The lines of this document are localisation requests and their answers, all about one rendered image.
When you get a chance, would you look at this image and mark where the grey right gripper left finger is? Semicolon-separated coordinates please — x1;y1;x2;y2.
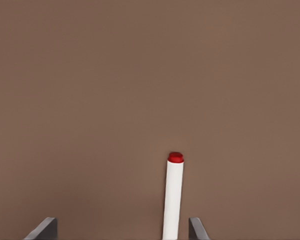
23;216;58;240

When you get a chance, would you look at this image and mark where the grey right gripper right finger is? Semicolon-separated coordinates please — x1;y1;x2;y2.
188;217;211;240

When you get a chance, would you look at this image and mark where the white marker with red end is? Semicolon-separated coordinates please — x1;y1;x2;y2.
161;151;185;240

